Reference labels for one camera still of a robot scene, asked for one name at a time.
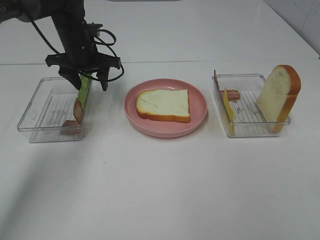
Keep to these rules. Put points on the bread slice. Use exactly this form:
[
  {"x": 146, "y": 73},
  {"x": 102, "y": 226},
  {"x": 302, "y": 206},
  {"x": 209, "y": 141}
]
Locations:
[
  {"x": 278, "y": 96},
  {"x": 164, "y": 105}
]

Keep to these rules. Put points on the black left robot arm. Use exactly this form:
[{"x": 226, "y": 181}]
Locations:
[{"x": 29, "y": 11}]

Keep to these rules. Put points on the clear plastic tray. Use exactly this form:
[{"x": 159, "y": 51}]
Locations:
[
  {"x": 248, "y": 121},
  {"x": 49, "y": 115}
]

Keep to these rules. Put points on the right clear plastic tray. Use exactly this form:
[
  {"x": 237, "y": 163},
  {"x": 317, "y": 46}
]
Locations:
[{"x": 248, "y": 121}]

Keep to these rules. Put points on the green lettuce leaf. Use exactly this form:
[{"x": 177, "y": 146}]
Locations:
[{"x": 84, "y": 90}]

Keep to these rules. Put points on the bacon strip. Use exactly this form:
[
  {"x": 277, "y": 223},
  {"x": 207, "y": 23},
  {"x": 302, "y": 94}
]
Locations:
[
  {"x": 78, "y": 112},
  {"x": 231, "y": 94}
]

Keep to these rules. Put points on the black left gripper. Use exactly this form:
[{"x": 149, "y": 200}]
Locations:
[{"x": 81, "y": 53}]

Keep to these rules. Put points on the pink round plate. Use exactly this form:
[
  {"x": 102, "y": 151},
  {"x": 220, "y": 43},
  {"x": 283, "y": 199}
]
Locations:
[{"x": 198, "y": 109}]

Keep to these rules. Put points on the left clear plastic tray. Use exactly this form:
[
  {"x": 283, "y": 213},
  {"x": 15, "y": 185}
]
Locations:
[{"x": 49, "y": 115}]

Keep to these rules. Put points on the yellow cheese slice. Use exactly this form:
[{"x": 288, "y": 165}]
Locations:
[{"x": 230, "y": 112}]

